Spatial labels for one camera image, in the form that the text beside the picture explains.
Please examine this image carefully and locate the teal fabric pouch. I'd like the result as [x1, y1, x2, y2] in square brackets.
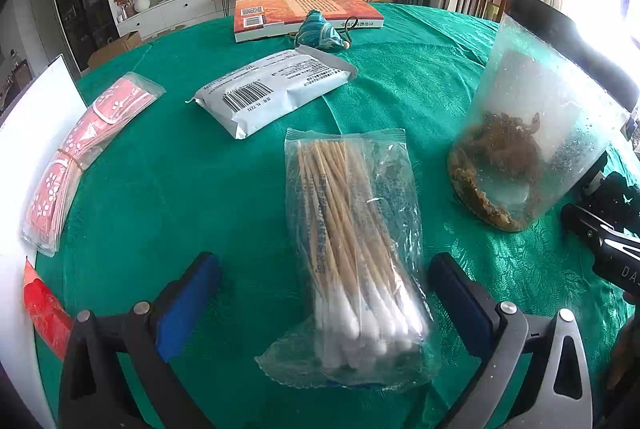
[292, 9, 353, 52]

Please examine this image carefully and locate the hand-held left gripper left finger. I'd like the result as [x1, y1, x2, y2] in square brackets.
[59, 251, 223, 429]

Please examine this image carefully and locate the red envelope packet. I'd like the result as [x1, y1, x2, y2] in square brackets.
[22, 259, 73, 360]

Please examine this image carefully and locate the clear jar with black lid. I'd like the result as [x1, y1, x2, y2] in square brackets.
[447, 0, 640, 232]

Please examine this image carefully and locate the cotton swab packet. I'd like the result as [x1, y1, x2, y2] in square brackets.
[255, 127, 442, 391]

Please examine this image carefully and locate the orange book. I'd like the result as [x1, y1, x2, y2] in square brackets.
[233, 0, 385, 44]

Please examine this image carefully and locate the white cardboard box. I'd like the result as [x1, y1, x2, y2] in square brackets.
[0, 54, 86, 429]

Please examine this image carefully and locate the green tablecloth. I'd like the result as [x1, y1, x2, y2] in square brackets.
[32, 1, 640, 429]

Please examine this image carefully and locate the brown cardboard box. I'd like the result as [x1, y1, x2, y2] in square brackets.
[87, 30, 143, 70]

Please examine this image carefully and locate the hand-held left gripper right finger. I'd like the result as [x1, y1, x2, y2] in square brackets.
[429, 252, 593, 429]

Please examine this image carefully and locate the pink floral packet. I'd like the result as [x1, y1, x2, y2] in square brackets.
[21, 72, 167, 257]

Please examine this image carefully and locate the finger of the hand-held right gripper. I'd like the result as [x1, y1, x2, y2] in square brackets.
[561, 203, 613, 255]
[582, 151, 640, 230]

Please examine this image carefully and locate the silver white wipes packet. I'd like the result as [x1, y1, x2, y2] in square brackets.
[186, 47, 359, 140]

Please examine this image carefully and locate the white television cabinet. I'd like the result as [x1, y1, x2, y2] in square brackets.
[116, 0, 321, 40]

